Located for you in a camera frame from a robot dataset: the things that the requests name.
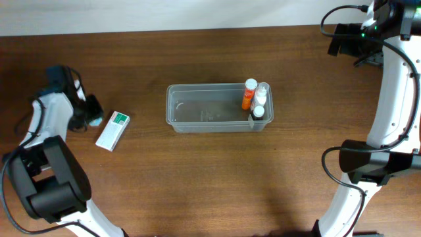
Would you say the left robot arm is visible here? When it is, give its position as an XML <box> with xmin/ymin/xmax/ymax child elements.
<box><xmin>1</xmin><ymin>65</ymin><xmax>127</xmax><ymax>236</ymax></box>

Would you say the small jar gold lid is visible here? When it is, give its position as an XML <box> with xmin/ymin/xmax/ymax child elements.
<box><xmin>89</xmin><ymin>117</ymin><xmax>103</xmax><ymax>127</ymax></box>

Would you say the orange tube white cap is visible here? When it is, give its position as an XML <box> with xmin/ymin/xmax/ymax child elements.
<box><xmin>241</xmin><ymin>78</ymin><xmax>258</xmax><ymax>110</ymax></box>

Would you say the clear plastic container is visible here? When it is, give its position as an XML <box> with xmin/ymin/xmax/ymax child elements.
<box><xmin>166</xmin><ymin>83</ymin><xmax>274</xmax><ymax>133</ymax></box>

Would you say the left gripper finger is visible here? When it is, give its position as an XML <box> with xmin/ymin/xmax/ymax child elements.
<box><xmin>86</xmin><ymin>94</ymin><xmax>103</xmax><ymax>121</ymax></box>
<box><xmin>68</xmin><ymin>112</ymin><xmax>87</xmax><ymax>132</ymax></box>

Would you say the white green medicine box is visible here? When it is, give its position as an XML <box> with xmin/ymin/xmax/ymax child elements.
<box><xmin>95</xmin><ymin>111</ymin><xmax>130</xmax><ymax>151</ymax></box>

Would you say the white spray bottle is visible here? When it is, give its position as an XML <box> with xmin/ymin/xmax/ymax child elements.
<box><xmin>250</xmin><ymin>82</ymin><xmax>270</xmax><ymax>111</ymax></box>

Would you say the dark bottle white cap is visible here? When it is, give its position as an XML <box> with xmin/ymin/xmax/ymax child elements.
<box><xmin>247</xmin><ymin>105</ymin><xmax>265</xmax><ymax>130</ymax></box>

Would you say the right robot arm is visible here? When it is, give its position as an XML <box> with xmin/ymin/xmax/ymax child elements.
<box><xmin>311</xmin><ymin>1</ymin><xmax>420</xmax><ymax>236</ymax></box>

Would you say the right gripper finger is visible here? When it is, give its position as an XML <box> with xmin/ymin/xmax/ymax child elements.
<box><xmin>328</xmin><ymin>24</ymin><xmax>345</xmax><ymax>56</ymax></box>
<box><xmin>353</xmin><ymin>51</ymin><xmax>384</xmax><ymax>68</ymax></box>

